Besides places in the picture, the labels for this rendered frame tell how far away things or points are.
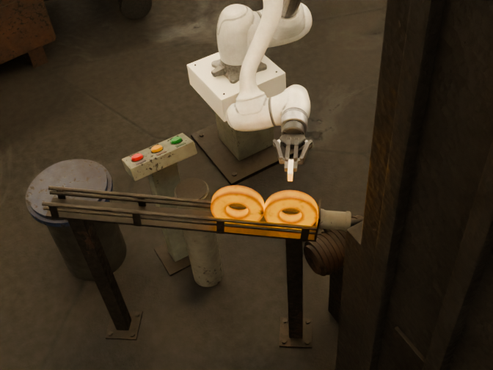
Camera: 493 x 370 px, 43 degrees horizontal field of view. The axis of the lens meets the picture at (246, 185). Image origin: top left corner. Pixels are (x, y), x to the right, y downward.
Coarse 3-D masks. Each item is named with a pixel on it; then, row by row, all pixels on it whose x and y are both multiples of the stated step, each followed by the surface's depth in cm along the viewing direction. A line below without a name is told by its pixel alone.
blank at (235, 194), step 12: (216, 192) 177; (228, 192) 173; (240, 192) 173; (252, 192) 175; (216, 204) 177; (228, 204) 177; (252, 204) 176; (264, 204) 180; (216, 216) 181; (228, 216) 180; (240, 216) 181; (252, 216) 180
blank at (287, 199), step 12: (276, 192) 176; (288, 192) 174; (300, 192) 174; (276, 204) 175; (288, 204) 174; (300, 204) 174; (312, 204) 174; (264, 216) 179; (276, 216) 179; (288, 216) 182; (300, 216) 180; (312, 216) 177
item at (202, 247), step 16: (176, 192) 212; (192, 192) 212; (208, 192) 213; (192, 208) 211; (208, 208) 216; (192, 240) 225; (208, 240) 226; (192, 256) 234; (208, 256) 232; (208, 272) 240
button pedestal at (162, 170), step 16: (160, 144) 219; (176, 144) 216; (192, 144) 215; (128, 160) 214; (160, 160) 211; (176, 160) 214; (144, 176) 211; (160, 176) 219; (176, 176) 224; (160, 192) 225; (176, 240) 247; (160, 256) 258; (176, 256) 253; (176, 272) 253
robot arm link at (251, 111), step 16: (272, 0) 200; (272, 16) 201; (256, 32) 205; (272, 32) 204; (256, 48) 206; (256, 64) 209; (240, 80) 212; (240, 96) 212; (256, 96) 210; (240, 112) 212; (256, 112) 210; (240, 128) 215; (256, 128) 214
